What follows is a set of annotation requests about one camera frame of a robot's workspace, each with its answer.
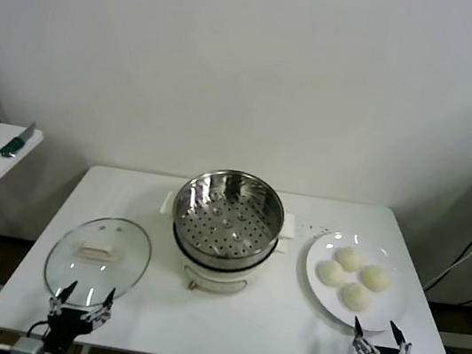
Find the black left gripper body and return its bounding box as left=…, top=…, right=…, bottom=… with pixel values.
left=43, top=305, right=101, bottom=354

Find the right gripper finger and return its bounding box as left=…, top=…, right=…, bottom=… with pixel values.
left=386, top=320, right=415, bottom=354
left=350, top=316, right=385, bottom=354

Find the cream electric cooking pot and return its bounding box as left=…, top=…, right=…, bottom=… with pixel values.
left=163, top=220, right=289, bottom=306

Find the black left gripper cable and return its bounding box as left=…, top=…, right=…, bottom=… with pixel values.
left=27, top=318, right=51, bottom=342

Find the perforated steel steamer basket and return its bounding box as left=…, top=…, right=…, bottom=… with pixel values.
left=153, top=159, right=306, bottom=280

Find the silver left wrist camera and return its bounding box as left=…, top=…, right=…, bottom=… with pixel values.
left=10, top=334, right=48, bottom=354

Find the glass lid with cream handle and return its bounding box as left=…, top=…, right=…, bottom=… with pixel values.
left=39, top=207, right=158, bottom=317

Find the green handled knife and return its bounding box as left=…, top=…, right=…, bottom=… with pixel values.
left=0, top=116, right=38, bottom=162

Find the white steamed baozi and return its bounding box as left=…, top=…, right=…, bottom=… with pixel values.
left=312, top=257, right=349, bottom=289
left=332, top=244, right=365, bottom=274
left=358, top=263, right=393, bottom=295
left=336, top=280, right=375, bottom=315

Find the white round plate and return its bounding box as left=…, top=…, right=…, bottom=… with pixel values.
left=296, top=226, right=418, bottom=338

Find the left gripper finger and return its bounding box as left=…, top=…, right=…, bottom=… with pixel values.
left=79, top=283, right=118, bottom=328
left=46, top=277, right=79, bottom=319

